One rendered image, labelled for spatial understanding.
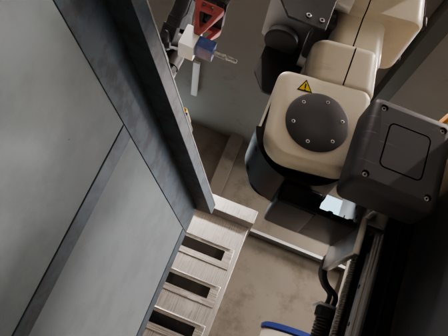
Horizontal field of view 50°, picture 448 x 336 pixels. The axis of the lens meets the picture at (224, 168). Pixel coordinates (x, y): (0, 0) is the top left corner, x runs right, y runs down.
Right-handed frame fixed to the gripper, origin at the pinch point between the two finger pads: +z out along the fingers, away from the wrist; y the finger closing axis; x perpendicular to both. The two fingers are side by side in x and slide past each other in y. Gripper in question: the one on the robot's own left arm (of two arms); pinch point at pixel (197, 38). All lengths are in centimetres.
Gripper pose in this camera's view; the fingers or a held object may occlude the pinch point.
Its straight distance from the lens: 112.9
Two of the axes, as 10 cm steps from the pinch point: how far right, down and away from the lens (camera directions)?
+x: 9.2, 3.9, -0.3
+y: 1.1, -3.4, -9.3
